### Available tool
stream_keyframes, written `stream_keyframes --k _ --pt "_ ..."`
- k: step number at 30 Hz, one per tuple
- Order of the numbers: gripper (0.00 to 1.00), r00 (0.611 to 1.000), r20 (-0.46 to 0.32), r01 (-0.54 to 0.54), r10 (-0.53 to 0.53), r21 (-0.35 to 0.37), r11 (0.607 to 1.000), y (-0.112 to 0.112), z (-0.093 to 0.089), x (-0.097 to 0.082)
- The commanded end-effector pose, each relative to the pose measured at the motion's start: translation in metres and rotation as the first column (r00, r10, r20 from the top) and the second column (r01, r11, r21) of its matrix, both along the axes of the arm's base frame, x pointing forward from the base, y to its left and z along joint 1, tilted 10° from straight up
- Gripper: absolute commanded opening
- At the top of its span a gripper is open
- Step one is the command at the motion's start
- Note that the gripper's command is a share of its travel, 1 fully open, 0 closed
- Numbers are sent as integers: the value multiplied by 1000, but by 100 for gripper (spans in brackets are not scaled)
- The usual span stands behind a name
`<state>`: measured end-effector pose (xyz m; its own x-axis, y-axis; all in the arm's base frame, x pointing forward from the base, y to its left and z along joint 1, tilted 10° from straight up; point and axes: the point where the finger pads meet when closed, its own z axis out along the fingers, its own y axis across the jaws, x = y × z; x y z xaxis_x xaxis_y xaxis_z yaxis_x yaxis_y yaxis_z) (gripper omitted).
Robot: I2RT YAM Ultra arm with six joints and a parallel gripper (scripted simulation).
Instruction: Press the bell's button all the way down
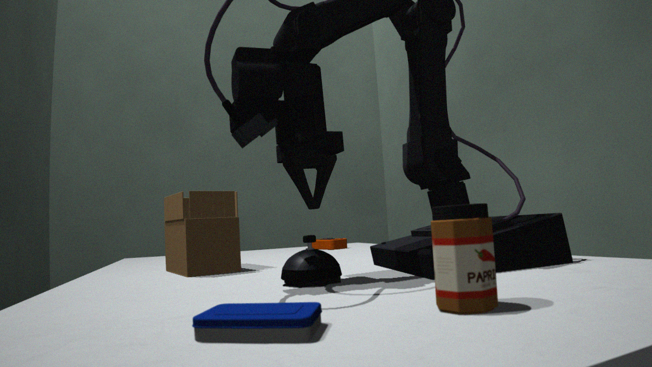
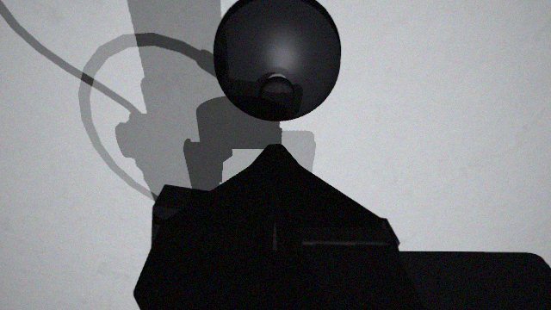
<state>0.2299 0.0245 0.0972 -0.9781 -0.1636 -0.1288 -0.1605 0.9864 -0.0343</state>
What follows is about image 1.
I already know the brown cardboard box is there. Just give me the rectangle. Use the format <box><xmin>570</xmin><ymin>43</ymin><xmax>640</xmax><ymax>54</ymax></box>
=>
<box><xmin>164</xmin><ymin>191</ymin><xmax>241</xmax><ymax>277</ymax></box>

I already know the paprika spice jar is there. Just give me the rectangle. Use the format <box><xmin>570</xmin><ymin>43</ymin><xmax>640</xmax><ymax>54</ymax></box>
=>
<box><xmin>431</xmin><ymin>203</ymin><xmax>498</xmax><ymax>314</ymax></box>

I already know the blue and grey ink pad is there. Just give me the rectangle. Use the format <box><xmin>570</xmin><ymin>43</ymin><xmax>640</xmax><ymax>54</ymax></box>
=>
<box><xmin>192</xmin><ymin>302</ymin><xmax>322</xmax><ymax>343</ymax></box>

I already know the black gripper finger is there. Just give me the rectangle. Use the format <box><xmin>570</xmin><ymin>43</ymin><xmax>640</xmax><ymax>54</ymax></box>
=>
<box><xmin>283</xmin><ymin>159</ymin><xmax>323</xmax><ymax>209</ymax></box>
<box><xmin>288</xmin><ymin>154</ymin><xmax>337</xmax><ymax>209</ymax></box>

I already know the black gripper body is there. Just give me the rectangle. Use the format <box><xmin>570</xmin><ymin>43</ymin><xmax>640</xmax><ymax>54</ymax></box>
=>
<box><xmin>276</xmin><ymin>97</ymin><xmax>344</xmax><ymax>163</ymax></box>

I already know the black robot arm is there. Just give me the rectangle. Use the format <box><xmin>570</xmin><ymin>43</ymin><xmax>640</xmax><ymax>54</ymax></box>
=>
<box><xmin>229</xmin><ymin>0</ymin><xmax>470</xmax><ymax>211</ymax></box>

